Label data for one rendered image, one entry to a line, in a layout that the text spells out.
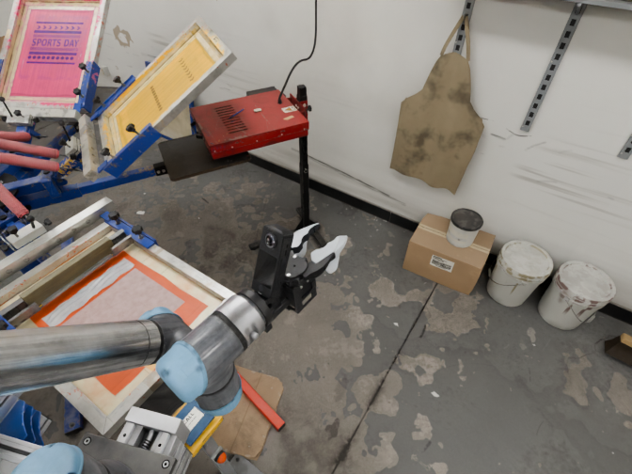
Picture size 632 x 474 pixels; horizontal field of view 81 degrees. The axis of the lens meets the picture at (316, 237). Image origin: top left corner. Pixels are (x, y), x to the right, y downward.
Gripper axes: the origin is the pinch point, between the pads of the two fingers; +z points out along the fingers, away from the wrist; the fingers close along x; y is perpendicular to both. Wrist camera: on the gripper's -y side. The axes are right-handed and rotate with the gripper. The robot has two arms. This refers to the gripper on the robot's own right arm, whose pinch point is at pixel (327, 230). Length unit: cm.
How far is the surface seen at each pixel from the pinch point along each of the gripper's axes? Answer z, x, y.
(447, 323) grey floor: 115, -8, 168
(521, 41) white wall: 180, -20, 15
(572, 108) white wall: 183, 11, 45
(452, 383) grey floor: 81, 12, 171
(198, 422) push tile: -32, -31, 67
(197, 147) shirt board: 64, -154, 52
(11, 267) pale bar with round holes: -43, -131, 48
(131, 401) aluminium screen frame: -42, -51, 62
